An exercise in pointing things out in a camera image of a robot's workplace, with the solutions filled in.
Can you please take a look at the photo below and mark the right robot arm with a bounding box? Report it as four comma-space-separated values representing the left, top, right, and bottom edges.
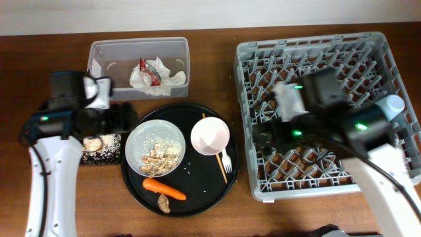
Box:
253, 68, 420, 236

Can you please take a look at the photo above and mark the wooden chopstick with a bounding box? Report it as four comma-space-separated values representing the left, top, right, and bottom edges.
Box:
202, 113, 228, 184

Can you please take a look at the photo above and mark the white plastic fork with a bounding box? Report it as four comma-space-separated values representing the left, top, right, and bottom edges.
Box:
222, 149, 232, 174

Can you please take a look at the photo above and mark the peanut shells and rice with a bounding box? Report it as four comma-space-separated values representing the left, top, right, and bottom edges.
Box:
139, 138, 184, 178

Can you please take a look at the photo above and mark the pink bowl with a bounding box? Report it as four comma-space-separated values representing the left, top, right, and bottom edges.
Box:
190, 117, 230, 155

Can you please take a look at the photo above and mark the round black tray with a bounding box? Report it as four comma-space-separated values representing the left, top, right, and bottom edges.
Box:
138, 103, 241, 217

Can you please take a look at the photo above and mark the grey plate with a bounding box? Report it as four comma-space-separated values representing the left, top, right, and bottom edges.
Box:
124, 119, 186, 178

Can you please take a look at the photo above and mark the clear plastic bin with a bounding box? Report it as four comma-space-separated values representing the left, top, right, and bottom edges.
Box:
87, 37, 190, 101

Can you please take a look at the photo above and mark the grey dishwasher rack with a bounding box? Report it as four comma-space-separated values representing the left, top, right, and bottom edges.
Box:
234, 32, 420, 202

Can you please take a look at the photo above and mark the light blue cup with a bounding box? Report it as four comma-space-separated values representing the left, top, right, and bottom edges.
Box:
375, 95, 405, 121

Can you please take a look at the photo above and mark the brown ginger piece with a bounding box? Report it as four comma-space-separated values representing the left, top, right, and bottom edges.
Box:
157, 194, 171, 213

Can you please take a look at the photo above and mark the black rectangular tray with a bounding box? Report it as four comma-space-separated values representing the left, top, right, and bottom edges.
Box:
80, 134, 122, 165

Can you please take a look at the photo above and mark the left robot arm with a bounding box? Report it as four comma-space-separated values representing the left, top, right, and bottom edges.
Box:
19, 70, 137, 236

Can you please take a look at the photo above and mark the red snack wrapper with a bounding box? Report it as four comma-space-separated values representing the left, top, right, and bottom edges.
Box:
139, 58, 161, 87

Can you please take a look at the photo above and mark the orange carrot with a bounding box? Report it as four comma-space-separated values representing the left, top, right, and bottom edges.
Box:
142, 178, 187, 201

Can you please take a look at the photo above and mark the white napkin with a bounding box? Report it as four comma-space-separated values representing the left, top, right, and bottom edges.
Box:
129, 57, 186, 96

